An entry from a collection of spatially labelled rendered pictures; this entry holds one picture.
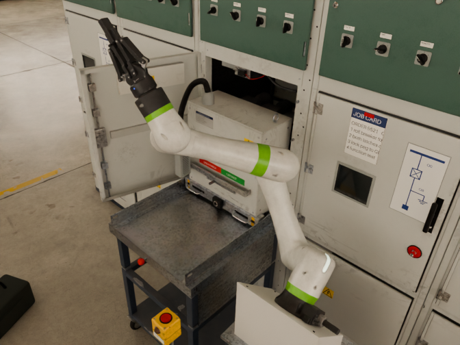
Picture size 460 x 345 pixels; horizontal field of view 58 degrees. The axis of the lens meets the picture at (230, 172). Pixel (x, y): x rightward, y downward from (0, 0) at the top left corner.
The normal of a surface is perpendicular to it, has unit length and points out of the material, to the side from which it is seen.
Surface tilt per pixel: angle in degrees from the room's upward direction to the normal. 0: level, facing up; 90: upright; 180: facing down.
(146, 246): 0
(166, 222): 0
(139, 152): 90
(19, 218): 0
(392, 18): 90
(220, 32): 90
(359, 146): 90
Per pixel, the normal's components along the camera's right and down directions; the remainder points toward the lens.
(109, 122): 0.53, 0.47
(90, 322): 0.03, -0.84
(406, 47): -0.68, 0.38
